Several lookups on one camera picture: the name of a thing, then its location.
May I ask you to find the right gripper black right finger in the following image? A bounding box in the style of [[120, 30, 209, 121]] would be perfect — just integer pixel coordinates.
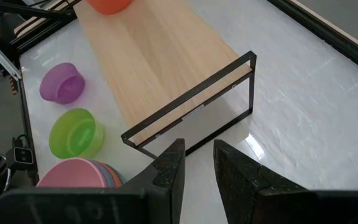
[[213, 139, 309, 224]]

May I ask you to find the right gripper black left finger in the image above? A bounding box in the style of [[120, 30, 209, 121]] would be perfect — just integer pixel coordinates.
[[121, 138, 186, 224]]

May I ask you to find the large teal plastic bowl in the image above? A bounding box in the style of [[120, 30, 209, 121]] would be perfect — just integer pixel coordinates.
[[112, 166, 126, 185]]

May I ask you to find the large coral plastic bowl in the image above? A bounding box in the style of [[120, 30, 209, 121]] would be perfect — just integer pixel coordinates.
[[103, 162, 123, 189]]

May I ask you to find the large blue plastic bowl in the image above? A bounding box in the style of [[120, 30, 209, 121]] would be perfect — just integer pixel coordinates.
[[90, 160, 116, 189]]

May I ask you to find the large pink plastic bowl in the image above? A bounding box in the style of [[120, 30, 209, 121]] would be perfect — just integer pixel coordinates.
[[37, 157, 108, 189]]

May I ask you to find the translucent yellow bowl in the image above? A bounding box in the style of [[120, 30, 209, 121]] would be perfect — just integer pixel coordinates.
[[48, 108, 105, 160]]

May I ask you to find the small purple plastic bowl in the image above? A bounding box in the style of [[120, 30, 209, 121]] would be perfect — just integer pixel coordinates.
[[39, 62, 86, 105]]

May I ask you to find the small orange plastic bowl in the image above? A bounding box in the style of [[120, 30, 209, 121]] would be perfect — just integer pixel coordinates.
[[84, 0, 134, 16]]

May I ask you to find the wooden shelf with black frame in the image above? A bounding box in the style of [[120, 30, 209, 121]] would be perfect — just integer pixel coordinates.
[[73, 0, 257, 159]]

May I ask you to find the small black table-level camera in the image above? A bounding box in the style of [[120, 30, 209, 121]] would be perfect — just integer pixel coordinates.
[[6, 146, 34, 170]]

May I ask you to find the silver metal bracket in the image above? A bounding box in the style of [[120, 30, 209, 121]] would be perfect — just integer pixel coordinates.
[[0, 35, 23, 81]]

